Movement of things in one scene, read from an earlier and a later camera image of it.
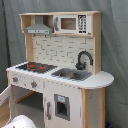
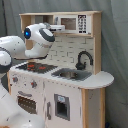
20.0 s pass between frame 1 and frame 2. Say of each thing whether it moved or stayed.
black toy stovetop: stayed
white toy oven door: moved
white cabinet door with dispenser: stayed
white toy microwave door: stayed
